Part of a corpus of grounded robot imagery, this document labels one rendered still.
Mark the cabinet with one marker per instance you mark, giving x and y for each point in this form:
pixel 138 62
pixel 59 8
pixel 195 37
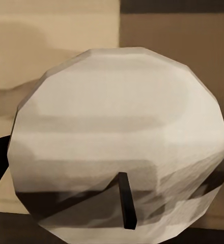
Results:
pixel 37 35

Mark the pillar candle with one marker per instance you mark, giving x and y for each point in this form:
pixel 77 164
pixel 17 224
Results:
pixel 117 146

